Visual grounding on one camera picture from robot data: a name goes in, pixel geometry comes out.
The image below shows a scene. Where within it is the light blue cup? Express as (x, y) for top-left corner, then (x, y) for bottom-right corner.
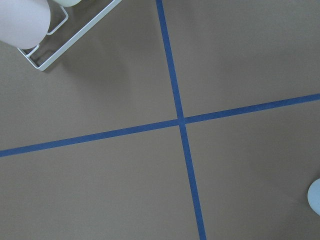
(307, 179), (320, 215)

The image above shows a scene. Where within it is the pale pink cup in rack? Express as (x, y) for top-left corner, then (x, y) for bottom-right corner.
(0, 0), (51, 49)

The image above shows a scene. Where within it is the white cup rack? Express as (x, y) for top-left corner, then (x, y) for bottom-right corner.
(18, 0), (120, 71)

